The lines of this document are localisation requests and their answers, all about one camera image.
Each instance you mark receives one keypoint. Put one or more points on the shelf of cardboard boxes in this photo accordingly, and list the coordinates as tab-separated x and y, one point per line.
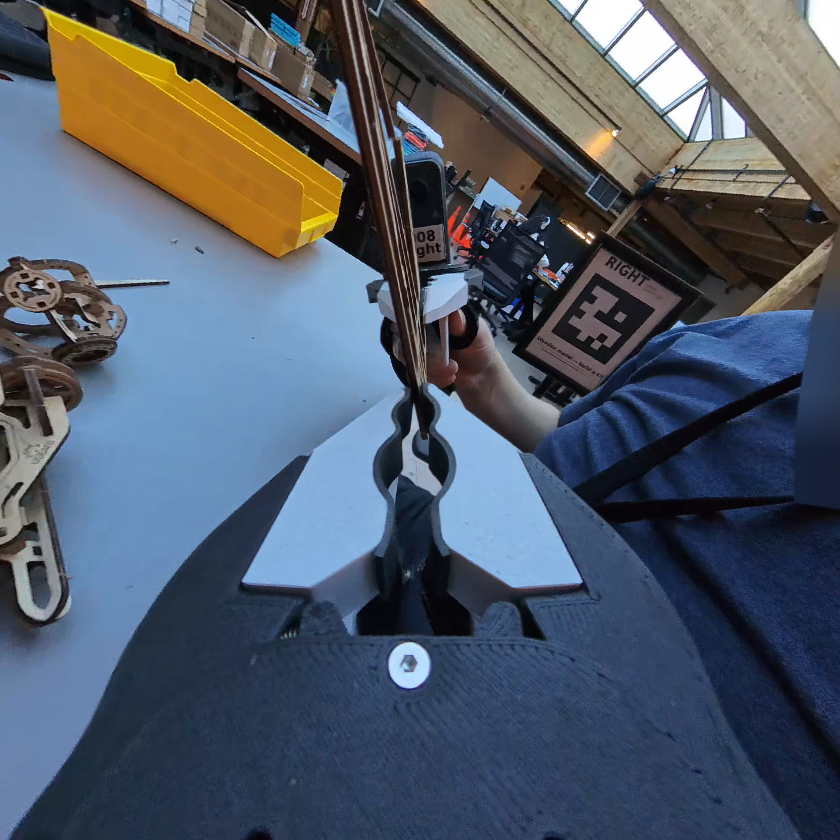
243	33

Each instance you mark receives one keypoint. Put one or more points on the person's dark blue shirt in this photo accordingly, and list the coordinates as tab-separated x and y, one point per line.
689	590

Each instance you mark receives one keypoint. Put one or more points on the round wooden cage model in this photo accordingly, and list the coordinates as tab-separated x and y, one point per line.
59	295

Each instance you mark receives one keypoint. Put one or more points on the laser-cut wooden parts sheet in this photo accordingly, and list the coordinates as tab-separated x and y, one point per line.
380	164

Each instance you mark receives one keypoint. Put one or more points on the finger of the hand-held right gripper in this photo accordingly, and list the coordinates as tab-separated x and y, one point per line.
446	295
388	303

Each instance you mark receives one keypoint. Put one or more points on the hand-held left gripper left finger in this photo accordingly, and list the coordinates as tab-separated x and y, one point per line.
315	525

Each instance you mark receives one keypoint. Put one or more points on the black office chair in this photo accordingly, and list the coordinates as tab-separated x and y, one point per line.
515	269

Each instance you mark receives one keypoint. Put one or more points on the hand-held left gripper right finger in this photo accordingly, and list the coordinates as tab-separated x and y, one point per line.
505	525

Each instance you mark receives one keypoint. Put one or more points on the black bag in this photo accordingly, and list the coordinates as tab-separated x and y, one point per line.
19	46

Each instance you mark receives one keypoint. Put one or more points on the yellow plastic bin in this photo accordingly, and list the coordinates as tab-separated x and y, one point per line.
197	151

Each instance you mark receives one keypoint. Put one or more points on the person's right hand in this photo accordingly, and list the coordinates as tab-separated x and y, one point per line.
479	367

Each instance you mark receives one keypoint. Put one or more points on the black framed marker sign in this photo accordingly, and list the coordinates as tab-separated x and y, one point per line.
610	315

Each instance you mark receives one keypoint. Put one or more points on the wooden mechanical gear model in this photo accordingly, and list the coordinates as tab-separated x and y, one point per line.
26	459

